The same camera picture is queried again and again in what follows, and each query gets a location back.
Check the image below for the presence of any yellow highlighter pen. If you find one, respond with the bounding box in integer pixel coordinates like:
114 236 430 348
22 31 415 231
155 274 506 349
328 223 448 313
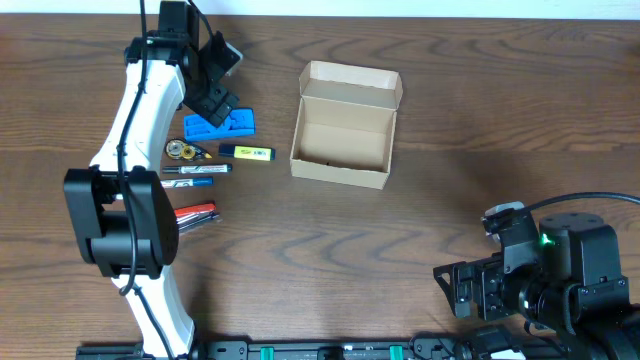
218 144 275 161

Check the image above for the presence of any black whiteboard marker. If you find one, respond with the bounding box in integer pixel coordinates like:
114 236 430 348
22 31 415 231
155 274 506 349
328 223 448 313
162 164 233 174

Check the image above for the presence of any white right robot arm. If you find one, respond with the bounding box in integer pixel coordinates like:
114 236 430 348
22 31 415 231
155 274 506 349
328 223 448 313
433 209 639 359

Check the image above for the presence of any blue whiteboard marker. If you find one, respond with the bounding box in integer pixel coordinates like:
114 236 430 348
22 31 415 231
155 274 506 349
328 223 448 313
161 177 214 189

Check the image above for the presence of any brown cardboard box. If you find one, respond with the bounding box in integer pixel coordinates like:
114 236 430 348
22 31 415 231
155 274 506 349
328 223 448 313
290 61 403 190

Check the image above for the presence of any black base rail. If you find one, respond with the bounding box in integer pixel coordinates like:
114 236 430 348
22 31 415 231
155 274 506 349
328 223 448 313
74 324 566 360

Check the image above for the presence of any blue whiteboard duster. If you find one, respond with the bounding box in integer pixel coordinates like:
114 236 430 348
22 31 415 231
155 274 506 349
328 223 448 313
183 108 256 142

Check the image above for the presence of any correction tape dispenser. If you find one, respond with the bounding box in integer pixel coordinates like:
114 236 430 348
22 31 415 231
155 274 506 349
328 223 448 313
165 138 212 161

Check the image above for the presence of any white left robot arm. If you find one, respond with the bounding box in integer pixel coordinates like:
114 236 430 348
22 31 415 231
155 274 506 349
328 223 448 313
63 25 242 359

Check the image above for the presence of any red stapler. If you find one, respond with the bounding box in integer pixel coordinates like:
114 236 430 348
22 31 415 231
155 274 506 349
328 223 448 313
174 203 219 233

